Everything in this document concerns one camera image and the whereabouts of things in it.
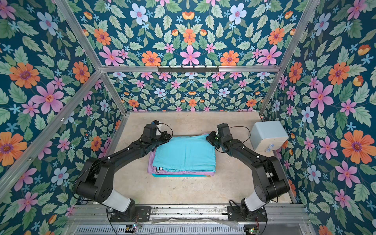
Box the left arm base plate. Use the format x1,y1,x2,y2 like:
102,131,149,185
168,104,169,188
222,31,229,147
110,206,152,223

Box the purple pants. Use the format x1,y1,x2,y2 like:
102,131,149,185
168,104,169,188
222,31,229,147
146,133,215,177

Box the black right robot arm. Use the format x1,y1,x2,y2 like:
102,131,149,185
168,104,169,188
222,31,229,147
206,123,290,212

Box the aluminium frame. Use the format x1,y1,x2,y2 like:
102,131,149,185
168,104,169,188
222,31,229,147
1,1,308,235

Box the light blue box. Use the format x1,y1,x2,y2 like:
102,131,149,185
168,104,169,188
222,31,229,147
250,120,289,152

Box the black hook rail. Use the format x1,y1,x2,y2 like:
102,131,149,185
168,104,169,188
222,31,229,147
157,66,219,73

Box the teal pants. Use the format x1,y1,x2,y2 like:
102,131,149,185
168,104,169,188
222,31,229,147
152,134,216,173

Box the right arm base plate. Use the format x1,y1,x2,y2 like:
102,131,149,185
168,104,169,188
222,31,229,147
227,205,268,222

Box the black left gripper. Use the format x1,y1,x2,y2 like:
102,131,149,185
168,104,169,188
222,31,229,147
149,131,171,148

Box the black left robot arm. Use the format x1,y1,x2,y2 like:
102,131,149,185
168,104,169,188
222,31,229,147
73,120,173,212

